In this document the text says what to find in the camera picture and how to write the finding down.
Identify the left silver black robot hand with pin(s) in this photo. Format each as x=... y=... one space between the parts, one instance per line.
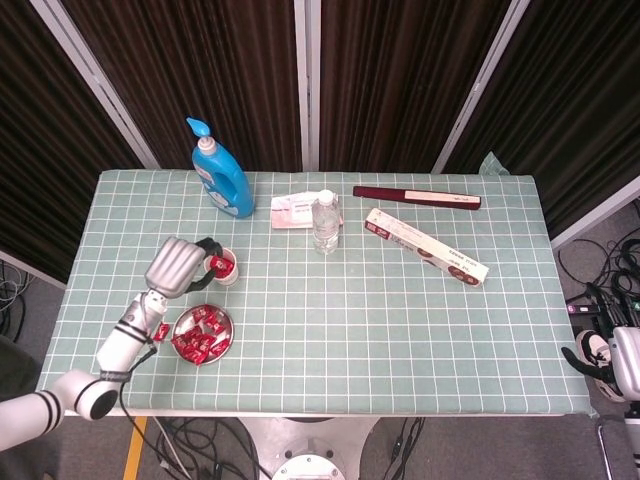
x=172 y=267

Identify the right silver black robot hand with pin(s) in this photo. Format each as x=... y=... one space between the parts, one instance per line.
x=627 y=365

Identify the red candy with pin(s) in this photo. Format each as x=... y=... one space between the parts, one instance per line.
x=161 y=331
x=217 y=263
x=180 y=342
x=197 y=356
x=220 y=346
x=216 y=325
x=206 y=342
x=193 y=334
x=202 y=316
x=230 y=264

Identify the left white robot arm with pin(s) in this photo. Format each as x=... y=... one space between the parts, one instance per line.
x=117 y=345

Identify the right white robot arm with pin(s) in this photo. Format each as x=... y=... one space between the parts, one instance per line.
x=634 y=440

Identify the round silver metal plate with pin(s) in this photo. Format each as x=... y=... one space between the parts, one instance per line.
x=189 y=320

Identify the white paper cup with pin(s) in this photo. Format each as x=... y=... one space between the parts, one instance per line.
x=230 y=281

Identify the white black sneaker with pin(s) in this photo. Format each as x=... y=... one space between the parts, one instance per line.
x=590 y=342

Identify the black power strip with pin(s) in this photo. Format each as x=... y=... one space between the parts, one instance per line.
x=582 y=307

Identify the blue detergent pump bottle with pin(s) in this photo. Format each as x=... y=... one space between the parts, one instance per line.
x=227 y=185

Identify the pink white tissue packet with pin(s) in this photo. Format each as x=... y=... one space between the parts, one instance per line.
x=290 y=212

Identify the clear plastic water bottle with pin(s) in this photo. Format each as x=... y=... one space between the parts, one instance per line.
x=325 y=225

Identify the dark brown curtain panel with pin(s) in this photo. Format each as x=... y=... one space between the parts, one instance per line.
x=200 y=60
x=30 y=150
x=575 y=100
x=400 y=75

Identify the yellow floor tape strip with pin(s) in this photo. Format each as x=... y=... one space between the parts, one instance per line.
x=134 y=450

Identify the green checked tablecloth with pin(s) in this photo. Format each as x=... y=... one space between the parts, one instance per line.
x=350 y=325

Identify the long dark red box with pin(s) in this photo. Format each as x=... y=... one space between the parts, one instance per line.
x=380 y=192

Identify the white baking paper box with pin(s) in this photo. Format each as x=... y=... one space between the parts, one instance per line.
x=400 y=232

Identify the grey metal partition rail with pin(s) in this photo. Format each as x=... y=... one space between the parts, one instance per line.
x=30 y=269
x=595 y=215

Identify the white table frame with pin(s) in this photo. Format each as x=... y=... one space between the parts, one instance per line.
x=250 y=413

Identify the grey metal partition post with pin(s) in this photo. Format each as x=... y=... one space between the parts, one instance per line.
x=91 y=75
x=306 y=75
x=483 y=75

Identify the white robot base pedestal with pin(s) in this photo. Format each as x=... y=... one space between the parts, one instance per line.
x=300 y=435

